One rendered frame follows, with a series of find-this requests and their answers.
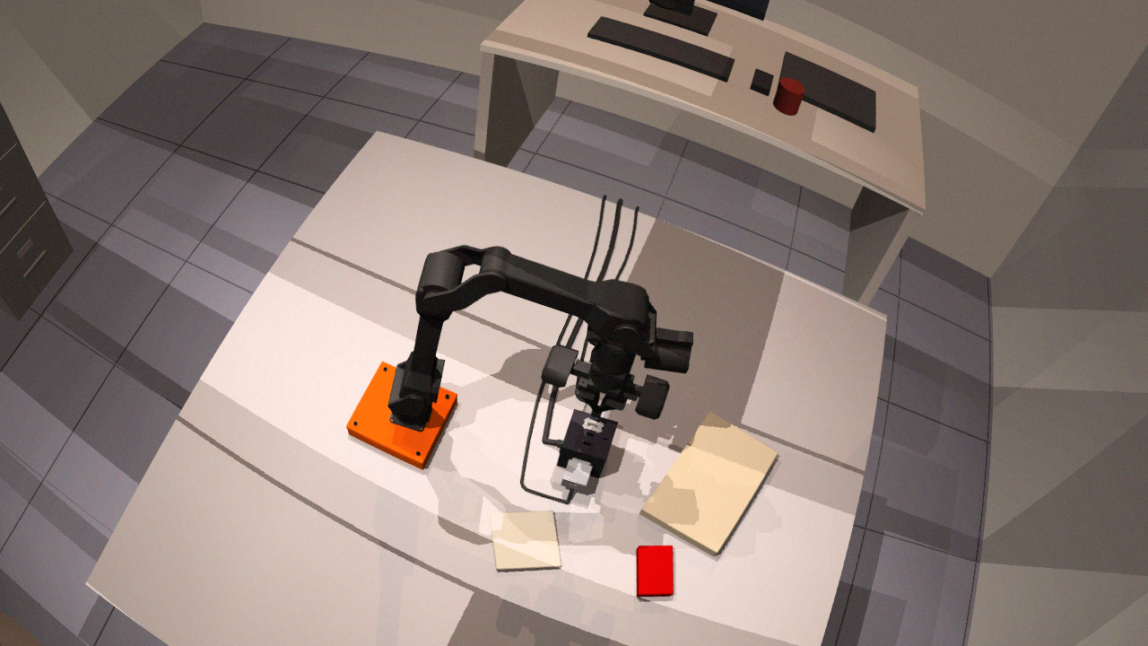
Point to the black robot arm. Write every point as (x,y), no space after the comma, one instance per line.
(621,321)

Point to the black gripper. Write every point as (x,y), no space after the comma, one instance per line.
(593,379)

